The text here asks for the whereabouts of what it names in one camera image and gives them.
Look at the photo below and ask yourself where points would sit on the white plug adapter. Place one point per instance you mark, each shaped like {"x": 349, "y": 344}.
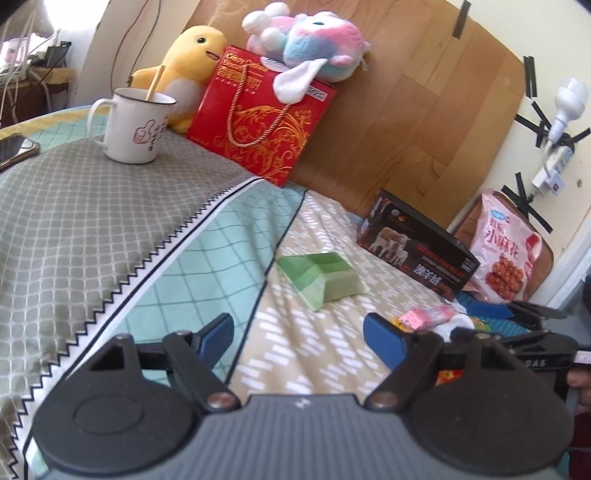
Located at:
{"x": 544, "y": 183}

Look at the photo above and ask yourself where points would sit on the wooden headboard panel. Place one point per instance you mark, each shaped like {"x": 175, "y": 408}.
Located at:
{"x": 423, "y": 117}

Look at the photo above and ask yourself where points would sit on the pink blue plush toy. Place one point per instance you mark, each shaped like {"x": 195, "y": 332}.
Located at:
{"x": 323, "y": 47}

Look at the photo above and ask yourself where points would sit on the pink small snack packet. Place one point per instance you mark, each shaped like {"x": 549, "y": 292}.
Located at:
{"x": 426, "y": 318}

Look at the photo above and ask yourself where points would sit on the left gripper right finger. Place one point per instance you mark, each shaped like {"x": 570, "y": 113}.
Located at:
{"x": 471, "y": 403}

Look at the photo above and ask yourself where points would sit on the cluttered side table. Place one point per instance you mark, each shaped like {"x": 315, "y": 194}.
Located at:
{"x": 36, "y": 84}

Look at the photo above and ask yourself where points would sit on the smartphone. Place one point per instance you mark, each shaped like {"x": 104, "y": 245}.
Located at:
{"x": 16, "y": 148}

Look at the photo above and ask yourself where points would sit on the patchwork bed sheet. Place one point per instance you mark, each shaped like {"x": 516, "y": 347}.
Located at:
{"x": 90, "y": 249}

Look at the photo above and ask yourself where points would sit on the white enamel mug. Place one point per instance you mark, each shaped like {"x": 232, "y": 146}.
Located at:
{"x": 134, "y": 124}

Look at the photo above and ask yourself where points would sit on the black sheep-print box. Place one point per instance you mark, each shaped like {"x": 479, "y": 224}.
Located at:
{"x": 409, "y": 241}

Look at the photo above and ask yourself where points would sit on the pink fried twist snack bag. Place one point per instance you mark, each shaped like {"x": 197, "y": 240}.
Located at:
{"x": 507, "y": 248}

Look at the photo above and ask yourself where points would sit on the yellow duck plush toy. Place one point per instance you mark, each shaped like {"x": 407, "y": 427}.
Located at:
{"x": 189, "y": 65}

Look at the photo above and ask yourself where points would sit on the person's right hand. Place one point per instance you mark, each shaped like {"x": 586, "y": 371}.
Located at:
{"x": 579, "y": 377}

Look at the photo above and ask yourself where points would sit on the white power strip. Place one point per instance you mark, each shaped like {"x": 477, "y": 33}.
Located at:
{"x": 559, "y": 158}

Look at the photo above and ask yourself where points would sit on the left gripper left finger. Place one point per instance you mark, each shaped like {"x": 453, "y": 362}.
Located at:
{"x": 131, "y": 406}

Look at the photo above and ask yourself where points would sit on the wooden stick in mug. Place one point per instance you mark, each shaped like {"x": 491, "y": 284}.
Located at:
{"x": 154, "y": 82}

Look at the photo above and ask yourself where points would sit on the red gift box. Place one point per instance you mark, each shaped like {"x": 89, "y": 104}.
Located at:
{"x": 240, "y": 118}

